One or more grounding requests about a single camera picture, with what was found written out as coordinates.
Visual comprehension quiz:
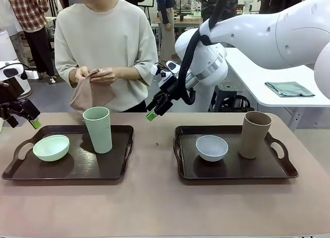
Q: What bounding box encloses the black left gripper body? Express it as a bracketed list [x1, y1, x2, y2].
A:
[0, 78, 41, 128]

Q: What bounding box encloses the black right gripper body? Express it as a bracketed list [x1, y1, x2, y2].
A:
[159, 77, 185, 101]

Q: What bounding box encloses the green bowl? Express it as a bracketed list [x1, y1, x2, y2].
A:
[32, 134, 71, 162]

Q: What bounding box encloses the pink cloth mat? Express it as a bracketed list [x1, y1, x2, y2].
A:
[69, 69, 118, 112]

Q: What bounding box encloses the tall green cup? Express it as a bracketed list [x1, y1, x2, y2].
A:
[82, 106, 113, 155]

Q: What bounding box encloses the pale blue bowl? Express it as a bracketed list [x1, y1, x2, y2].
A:
[195, 134, 229, 162]

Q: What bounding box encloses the tall brown cup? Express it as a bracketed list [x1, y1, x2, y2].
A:
[237, 111, 273, 160]

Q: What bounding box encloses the teal blue cloth mat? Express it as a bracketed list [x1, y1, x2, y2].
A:
[265, 81, 316, 98]

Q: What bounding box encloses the person's left forearm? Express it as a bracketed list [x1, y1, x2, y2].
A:
[114, 66, 143, 81]

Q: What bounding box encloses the person's right forearm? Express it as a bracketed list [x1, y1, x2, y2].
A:
[68, 67, 79, 84]

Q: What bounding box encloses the dark brown serving tray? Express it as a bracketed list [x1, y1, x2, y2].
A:
[173, 125, 300, 180]
[2, 124, 135, 181]

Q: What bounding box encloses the person's left hand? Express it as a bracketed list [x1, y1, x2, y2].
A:
[90, 67, 118, 84]

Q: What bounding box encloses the person's right hand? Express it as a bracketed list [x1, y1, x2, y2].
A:
[75, 66, 92, 84]

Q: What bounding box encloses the bystander in blue top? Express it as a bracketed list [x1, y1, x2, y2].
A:
[154, 0, 176, 64]

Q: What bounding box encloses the person in cream sweater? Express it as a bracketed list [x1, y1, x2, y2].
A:
[54, 0, 159, 113]

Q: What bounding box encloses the white side table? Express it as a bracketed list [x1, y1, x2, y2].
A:
[223, 47, 330, 132]

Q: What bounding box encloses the bystander in red plaid shirt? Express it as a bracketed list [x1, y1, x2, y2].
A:
[5, 0, 57, 79]

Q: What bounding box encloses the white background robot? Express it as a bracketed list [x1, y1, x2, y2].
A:
[243, 0, 259, 13]

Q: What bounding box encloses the bystander in dark coat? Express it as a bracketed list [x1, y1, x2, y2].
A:
[259, 0, 304, 15]

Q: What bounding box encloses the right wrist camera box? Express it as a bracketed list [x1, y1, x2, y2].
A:
[151, 60, 179, 81]

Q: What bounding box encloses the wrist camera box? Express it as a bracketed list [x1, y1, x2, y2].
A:
[0, 63, 27, 82]
[151, 60, 179, 81]

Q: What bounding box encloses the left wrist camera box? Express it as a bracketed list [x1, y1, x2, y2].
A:
[0, 63, 27, 82]

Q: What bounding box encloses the black cable sleeve right arm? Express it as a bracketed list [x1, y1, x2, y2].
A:
[179, 0, 233, 106]

